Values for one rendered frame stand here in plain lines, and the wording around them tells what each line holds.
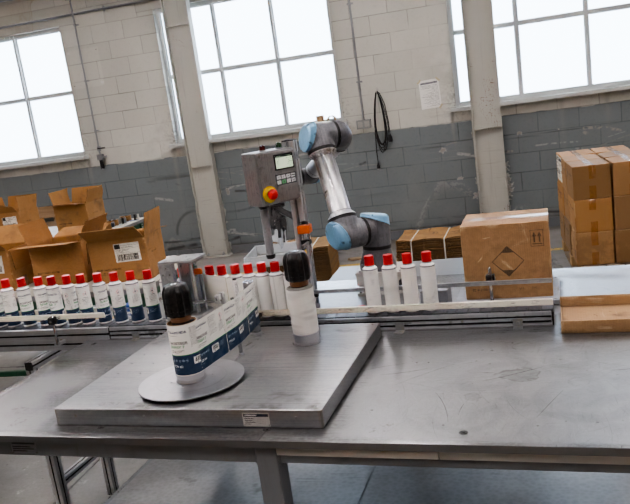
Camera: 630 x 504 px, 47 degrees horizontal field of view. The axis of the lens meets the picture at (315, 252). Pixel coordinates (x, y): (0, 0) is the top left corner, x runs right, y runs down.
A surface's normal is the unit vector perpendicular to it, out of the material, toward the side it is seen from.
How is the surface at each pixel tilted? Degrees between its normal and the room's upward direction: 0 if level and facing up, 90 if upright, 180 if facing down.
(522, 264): 90
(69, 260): 90
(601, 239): 87
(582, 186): 90
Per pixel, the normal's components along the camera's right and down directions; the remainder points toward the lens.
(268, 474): -0.30, 0.23
